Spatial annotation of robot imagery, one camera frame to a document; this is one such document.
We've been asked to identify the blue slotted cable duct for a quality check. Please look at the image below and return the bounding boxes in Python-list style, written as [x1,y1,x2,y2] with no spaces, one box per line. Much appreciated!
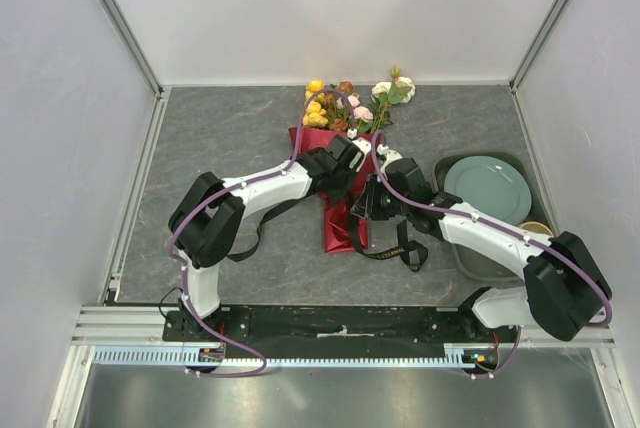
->
[93,346,489,369]

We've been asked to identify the brown rose stem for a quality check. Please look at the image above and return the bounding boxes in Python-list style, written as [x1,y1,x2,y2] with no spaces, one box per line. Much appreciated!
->
[324,81,354,132]

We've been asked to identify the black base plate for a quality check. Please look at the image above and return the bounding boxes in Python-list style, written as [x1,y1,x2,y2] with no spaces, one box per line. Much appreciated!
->
[162,303,521,349]

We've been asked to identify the dark red wrapping paper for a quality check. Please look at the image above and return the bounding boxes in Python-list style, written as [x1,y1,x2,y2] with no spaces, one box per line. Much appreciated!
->
[299,127,374,254]

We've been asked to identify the black ribbon gold lettering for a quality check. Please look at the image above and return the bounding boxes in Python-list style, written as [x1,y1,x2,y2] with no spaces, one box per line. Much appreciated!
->
[227,182,429,273]

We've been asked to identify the teal ceramic plate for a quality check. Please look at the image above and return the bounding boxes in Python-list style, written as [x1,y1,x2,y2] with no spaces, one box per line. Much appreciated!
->
[444,156,532,225]

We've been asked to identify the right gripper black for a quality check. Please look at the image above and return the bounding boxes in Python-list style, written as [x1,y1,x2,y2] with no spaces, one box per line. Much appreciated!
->
[350,174,411,221]

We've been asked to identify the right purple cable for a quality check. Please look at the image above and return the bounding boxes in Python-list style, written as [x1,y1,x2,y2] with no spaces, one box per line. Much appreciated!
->
[372,130,615,380]

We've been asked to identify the pink rose stem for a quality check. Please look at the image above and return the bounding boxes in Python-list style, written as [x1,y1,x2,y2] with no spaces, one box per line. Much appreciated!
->
[348,94,393,134]

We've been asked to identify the yellow rose stem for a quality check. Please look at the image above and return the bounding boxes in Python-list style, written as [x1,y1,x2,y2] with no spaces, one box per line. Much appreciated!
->
[303,79,329,129]

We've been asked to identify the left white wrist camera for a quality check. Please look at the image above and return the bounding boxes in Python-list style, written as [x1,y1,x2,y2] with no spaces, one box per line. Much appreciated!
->
[347,129,371,172]

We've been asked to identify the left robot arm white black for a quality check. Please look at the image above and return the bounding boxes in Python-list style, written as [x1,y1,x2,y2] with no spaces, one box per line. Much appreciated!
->
[168,135,371,341]

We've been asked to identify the white rose stem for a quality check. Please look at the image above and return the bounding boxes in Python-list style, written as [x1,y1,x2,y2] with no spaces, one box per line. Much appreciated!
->
[371,65,416,112]

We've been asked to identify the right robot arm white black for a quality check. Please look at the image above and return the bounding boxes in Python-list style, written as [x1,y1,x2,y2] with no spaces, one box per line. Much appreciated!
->
[352,150,613,342]

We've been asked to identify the beige ceramic mug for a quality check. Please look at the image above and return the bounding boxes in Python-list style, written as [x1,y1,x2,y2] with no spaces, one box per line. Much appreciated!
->
[518,221,554,237]

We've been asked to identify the dark green tray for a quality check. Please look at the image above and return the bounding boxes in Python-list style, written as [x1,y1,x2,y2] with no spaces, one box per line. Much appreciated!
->
[432,147,546,280]

